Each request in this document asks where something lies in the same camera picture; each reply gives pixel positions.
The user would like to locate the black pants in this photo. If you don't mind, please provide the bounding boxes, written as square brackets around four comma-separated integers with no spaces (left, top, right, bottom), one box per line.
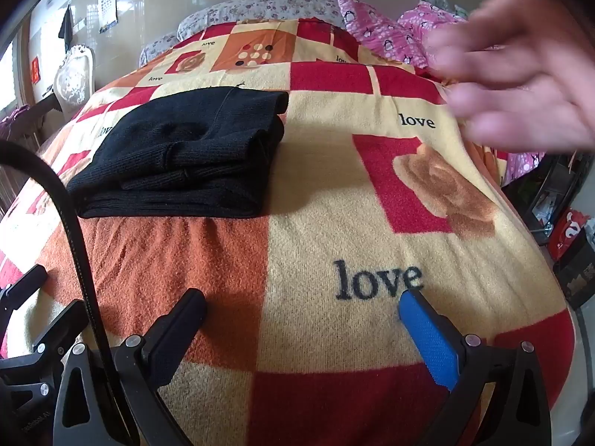
[66,86,290,220]

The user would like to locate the dark crate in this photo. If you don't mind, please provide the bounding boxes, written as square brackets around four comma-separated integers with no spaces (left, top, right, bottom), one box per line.
[553,242,595,310]

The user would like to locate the printed checked blanket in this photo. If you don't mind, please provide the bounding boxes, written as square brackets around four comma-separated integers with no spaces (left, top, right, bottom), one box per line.
[0,16,577,446]

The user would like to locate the black cable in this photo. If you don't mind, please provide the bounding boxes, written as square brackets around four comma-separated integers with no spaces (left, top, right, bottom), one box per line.
[0,140,184,446]

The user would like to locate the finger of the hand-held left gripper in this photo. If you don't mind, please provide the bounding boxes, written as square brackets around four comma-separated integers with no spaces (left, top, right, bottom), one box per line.
[0,265,48,310]
[28,300,89,358]

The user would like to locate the red bag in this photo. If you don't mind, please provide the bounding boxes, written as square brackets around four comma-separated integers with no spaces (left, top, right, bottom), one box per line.
[549,207,593,261]

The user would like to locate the wall poster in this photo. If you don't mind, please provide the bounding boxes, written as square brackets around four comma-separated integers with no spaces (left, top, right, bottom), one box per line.
[97,0,120,33]

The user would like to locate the person's right hand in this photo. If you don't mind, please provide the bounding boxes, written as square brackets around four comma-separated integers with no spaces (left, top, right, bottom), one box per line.
[390,0,595,154]

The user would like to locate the purple cloth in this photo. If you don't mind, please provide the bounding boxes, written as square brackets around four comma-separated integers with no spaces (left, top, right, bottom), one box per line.
[0,104,31,140]

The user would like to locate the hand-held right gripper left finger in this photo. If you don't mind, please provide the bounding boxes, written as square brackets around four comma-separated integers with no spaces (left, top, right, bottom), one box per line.
[53,288,208,446]

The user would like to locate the dark hanging cloth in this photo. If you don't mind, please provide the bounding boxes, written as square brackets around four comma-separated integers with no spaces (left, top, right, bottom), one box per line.
[58,4,75,49]

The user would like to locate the grey floral pillow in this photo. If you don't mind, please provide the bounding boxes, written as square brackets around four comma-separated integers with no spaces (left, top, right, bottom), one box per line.
[138,30,180,68]
[177,0,347,42]

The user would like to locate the pink penguin quilt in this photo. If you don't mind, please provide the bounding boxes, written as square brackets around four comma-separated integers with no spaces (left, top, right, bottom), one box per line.
[331,0,547,187]

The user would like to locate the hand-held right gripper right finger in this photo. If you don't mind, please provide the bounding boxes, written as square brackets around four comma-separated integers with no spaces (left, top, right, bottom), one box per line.
[399,288,554,446]

